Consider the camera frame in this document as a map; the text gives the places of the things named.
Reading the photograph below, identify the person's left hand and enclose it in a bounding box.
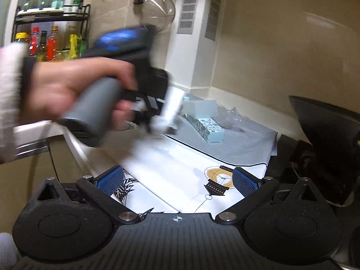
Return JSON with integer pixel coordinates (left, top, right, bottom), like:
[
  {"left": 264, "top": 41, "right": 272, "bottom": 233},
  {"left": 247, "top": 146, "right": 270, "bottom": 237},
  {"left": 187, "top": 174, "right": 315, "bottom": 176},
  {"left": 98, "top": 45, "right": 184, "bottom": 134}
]
[{"left": 28, "top": 58, "right": 138, "bottom": 123}]

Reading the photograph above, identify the metal mesh strainer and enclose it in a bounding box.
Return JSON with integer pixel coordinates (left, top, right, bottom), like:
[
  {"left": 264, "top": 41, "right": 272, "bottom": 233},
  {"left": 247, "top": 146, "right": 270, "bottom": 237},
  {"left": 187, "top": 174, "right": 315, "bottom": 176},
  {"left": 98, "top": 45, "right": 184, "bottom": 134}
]
[{"left": 141, "top": 0, "right": 176, "bottom": 32}]

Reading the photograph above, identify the green-capped spice bottle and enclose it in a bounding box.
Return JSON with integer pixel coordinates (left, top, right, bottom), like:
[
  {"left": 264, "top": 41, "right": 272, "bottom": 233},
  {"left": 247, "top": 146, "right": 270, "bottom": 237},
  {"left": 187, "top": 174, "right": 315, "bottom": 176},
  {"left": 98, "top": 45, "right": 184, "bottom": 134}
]
[{"left": 72, "top": 0, "right": 85, "bottom": 15}]

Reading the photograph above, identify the person's left forearm white sleeve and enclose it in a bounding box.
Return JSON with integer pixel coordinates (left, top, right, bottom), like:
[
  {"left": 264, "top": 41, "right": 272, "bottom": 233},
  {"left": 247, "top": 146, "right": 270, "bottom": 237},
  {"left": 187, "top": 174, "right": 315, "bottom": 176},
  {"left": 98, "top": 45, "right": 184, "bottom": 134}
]
[{"left": 0, "top": 43, "right": 30, "bottom": 164}]

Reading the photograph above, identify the black metal spice rack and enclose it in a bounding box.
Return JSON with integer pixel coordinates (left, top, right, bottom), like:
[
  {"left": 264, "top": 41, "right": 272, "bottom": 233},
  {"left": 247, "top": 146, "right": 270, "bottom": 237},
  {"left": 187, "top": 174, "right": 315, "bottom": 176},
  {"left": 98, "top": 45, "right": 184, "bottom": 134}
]
[{"left": 13, "top": 4, "right": 92, "bottom": 62}]

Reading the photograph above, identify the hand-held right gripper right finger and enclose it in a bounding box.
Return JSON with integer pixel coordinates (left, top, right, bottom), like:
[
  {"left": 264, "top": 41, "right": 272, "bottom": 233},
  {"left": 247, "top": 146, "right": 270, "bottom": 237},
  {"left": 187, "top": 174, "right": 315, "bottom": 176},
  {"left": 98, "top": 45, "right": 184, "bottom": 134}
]
[{"left": 215, "top": 166, "right": 328, "bottom": 225}]

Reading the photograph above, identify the wide grey wall vent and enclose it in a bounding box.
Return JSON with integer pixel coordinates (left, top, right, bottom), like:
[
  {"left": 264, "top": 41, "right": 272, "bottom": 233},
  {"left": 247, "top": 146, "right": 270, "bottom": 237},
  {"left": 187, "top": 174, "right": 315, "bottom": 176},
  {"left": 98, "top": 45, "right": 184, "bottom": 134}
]
[{"left": 177, "top": 0, "right": 202, "bottom": 35}]

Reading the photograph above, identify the white plastic wrapper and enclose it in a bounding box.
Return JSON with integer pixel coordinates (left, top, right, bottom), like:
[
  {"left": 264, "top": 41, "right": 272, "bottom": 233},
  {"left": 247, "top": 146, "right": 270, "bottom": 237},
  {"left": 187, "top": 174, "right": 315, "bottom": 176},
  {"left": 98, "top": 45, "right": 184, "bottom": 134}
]
[{"left": 151, "top": 87, "right": 187, "bottom": 134}]

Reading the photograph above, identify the red-capped red bottle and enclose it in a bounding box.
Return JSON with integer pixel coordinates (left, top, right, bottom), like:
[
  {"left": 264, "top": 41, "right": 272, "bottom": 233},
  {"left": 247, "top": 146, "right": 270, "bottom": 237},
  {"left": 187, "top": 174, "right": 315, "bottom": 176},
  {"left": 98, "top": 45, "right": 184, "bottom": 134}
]
[{"left": 29, "top": 27, "right": 40, "bottom": 57}]

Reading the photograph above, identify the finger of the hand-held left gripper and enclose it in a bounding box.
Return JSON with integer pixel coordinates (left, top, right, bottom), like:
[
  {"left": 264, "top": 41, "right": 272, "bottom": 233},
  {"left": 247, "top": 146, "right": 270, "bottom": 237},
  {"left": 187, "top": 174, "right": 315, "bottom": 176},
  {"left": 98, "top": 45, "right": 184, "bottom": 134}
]
[{"left": 132, "top": 96, "right": 178, "bottom": 135}]

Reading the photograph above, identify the black wrist band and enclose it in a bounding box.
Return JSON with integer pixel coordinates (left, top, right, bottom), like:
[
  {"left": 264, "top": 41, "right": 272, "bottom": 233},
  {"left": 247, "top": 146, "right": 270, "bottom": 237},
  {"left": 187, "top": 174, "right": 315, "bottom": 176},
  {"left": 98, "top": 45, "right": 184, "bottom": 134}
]
[{"left": 22, "top": 56, "right": 39, "bottom": 119}]

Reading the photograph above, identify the metal cabinet rail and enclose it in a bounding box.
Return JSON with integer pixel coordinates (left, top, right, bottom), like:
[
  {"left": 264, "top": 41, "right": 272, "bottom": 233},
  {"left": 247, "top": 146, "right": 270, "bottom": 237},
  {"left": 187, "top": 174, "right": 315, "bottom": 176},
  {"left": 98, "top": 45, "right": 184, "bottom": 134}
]
[{"left": 13, "top": 136, "right": 52, "bottom": 159}]

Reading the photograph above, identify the plain teal box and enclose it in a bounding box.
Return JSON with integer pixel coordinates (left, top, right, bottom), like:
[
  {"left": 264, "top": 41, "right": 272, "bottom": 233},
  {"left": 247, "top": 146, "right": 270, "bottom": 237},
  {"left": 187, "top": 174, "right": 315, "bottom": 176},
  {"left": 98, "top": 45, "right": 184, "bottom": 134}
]
[{"left": 182, "top": 99, "right": 219, "bottom": 119}]

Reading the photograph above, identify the yellow-capped sauce bottle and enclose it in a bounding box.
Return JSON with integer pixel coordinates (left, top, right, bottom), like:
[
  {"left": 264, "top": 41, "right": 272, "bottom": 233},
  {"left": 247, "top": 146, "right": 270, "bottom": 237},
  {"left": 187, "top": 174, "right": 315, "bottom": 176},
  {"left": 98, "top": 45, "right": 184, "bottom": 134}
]
[{"left": 14, "top": 32, "right": 30, "bottom": 46}]

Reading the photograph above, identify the white printed cloth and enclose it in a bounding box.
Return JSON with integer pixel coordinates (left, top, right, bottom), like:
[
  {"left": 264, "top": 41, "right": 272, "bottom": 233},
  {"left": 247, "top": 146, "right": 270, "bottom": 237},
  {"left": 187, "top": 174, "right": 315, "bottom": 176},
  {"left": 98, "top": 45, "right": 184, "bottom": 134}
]
[{"left": 112, "top": 119, "right": 268, "bottom": 215}]

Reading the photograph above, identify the clear plastic wrap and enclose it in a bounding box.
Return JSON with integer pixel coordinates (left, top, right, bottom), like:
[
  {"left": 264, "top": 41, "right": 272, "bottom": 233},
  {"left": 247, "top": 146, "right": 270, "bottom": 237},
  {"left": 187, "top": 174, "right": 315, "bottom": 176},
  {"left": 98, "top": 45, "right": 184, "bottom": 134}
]
[{"left": 216, "top": 105, "right": 254, "bottom": 131}]

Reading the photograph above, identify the black appliance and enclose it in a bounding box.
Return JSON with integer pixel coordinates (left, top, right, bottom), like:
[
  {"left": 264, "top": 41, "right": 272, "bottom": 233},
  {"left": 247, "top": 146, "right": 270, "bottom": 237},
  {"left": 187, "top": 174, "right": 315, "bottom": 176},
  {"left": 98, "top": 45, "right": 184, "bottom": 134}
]
[{"left": 288, "top": 95, "right": 360, "bottom": 206}]

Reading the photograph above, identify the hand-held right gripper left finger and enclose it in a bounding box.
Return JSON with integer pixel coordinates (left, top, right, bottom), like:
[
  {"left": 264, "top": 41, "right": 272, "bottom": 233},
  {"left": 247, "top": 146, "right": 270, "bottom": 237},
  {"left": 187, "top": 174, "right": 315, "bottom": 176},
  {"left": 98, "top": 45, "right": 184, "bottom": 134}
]
[{"left": 34, "top": 165, "right": 141, "bottom": 225}]

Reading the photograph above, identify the narrow grey wall vent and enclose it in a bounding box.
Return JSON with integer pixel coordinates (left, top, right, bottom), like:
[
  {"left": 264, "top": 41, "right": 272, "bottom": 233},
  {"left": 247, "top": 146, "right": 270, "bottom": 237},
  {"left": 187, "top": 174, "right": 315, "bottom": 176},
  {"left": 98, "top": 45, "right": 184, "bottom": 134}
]
[{"left": 204, "top": 0, "right": 225, "bottom": 41}]

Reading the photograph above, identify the yellow-green bottle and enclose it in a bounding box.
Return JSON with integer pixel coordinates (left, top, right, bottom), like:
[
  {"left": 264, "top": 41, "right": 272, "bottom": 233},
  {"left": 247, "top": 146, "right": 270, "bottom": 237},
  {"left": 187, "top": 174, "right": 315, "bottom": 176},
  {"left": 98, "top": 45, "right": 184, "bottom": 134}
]
[{"left": 69, "top": 34, "right": 81, "bottom": 60}]

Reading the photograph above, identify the grey mat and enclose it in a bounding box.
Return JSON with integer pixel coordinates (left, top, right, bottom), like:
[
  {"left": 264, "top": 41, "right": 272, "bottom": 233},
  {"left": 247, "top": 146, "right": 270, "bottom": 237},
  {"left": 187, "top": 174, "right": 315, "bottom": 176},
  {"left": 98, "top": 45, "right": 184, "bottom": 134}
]
[{"left": 168, "top": 95, "right": 279, "bottom": 166}]

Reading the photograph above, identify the orange oil bottle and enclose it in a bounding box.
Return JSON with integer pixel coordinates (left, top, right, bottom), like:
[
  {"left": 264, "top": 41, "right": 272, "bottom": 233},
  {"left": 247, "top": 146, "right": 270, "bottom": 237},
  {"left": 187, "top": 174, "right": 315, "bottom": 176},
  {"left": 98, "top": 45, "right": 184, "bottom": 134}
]
[{"left": 46, "top": 26, "right": 60, "bottom": 61}]

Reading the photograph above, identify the patterned teal box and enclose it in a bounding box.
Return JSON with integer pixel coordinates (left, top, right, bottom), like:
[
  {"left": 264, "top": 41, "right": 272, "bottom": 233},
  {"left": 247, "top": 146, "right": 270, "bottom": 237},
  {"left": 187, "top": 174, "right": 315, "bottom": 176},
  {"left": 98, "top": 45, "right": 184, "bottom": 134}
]
[{"left": 186, "top": 114, "right": 226, "bottom": 144}]

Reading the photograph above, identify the dark sauce bottle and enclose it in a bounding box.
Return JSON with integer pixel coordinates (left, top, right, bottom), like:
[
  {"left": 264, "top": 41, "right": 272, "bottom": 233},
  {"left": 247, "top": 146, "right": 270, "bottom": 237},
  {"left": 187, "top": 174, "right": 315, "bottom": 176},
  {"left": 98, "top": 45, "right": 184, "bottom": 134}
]
[{"left": 39, "top": 31, "right": 48, "bottom": 60}]

